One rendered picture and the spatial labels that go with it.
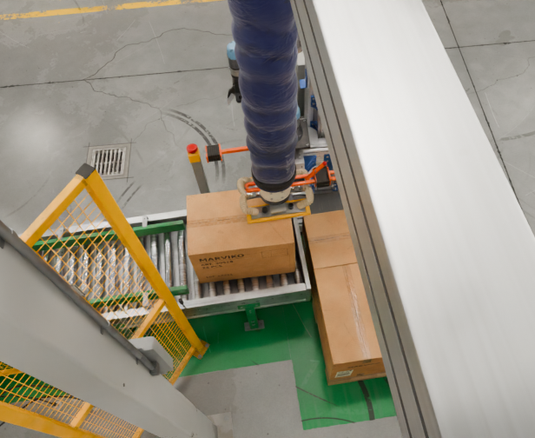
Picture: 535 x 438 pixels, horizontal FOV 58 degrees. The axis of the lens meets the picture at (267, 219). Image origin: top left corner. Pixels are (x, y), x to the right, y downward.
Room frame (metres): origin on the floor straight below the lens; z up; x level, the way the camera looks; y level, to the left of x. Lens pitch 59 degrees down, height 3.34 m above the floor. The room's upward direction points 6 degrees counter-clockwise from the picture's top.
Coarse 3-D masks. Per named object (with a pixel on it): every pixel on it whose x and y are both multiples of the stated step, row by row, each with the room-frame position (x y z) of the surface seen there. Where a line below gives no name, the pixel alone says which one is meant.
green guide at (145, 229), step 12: (144, 216) 1.71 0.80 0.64; (60, 228) 1.69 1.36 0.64; (132, 228) 1.64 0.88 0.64; (144, 228) 1.63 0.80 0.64; (156, 228) 1.62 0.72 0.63; (168, 228) 1.63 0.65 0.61; (180, 228) 1.63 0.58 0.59; (48, 240) 1.62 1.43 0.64; (72, 240) 1.60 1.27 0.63; (84, 240) 1.60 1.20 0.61; (96, 240) 1.60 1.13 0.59; (108, 240) 1.61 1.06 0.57
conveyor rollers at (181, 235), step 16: (48, 256) 1.55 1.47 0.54; (112, 256) 1.49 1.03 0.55; (128, 256) 1.48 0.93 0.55; (96, 272) 1.39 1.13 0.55; (112, 272) 1.38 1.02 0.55; (96, 288) 1.28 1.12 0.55; (112, 288) 1.27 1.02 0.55; (144, 288) 1.25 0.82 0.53; (208, 288) 1.20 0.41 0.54; (224, 288) 1.19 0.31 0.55; (240, 288) 1.18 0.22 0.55; (256, 288) 1.16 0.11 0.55; (128, 304) 1.15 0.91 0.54
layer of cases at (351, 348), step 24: (312, 216) 1.63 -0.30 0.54; (336, 216) 1.61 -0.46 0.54; (312, 240) 1.45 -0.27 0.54; (336, 240) 1.43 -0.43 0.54; (312, 264) 1.29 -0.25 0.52; (336, 264) 1.26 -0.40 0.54; (312, 288) 1.25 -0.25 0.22; (336, 288) 1.11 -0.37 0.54; (360, 288) 1.09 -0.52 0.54; (336, 312) 0.95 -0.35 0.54; (360, 312) 0.94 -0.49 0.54; (336, 336) 0.81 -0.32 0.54; (360, 336) 0.79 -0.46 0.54; (336, 360) 0.68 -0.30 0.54; (360, 360) 0.66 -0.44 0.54
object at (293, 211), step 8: (296, 200) 1.40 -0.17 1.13; (256, 208) 1.38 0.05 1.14; (264, 208) 1.35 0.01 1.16; (288, 208) 1.35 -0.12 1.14; (296, 208) 1.35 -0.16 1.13; (304, 208) 1.34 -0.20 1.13; (248, 216) 1.33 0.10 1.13; (256, 216) 1.32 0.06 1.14; (264, 216) 1.32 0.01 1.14; (272, 216) 1.31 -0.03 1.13; (280, 216) 1.31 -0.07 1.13; (288, 216) 1.31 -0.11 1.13; (296, 216) 1.31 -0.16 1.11
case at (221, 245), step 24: (216, 192) 1.63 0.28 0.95; (192, 216) 1.48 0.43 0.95; (216, 216) 1.46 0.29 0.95; (240, 216) 1.45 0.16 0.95; (192, 240) 1.33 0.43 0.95; (216, 240) 1.31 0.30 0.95; (240, 240) 1.29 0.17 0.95; (264, 240) 1.28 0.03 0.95; (288, 240) 1.26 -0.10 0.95; (192, 264) 1.23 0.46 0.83; (216, 264) 1.24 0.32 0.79; (240, 264) 1.24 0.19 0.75; (264, 264) 1.24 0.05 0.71; (288, 264) 1.24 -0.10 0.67
